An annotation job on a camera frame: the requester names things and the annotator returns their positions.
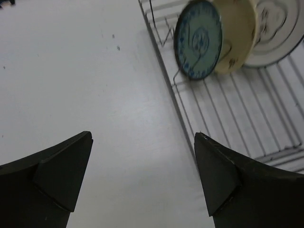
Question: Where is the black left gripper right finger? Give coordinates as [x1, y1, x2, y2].
[194, 133, 304, 228]

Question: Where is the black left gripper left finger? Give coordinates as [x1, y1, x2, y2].
[0, 131, 93, 228]

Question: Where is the blue patterned plate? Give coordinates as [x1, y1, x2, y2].
[173, 0, 223, 80]

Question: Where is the cream yellow plate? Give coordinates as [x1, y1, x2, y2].
[213, 0, 258, 74]

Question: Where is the white plate with dark rim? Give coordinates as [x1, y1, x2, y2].
[244, 0, 304, 68]

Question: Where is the wire dish rack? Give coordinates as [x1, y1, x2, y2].
[139, 0, 304, 173]

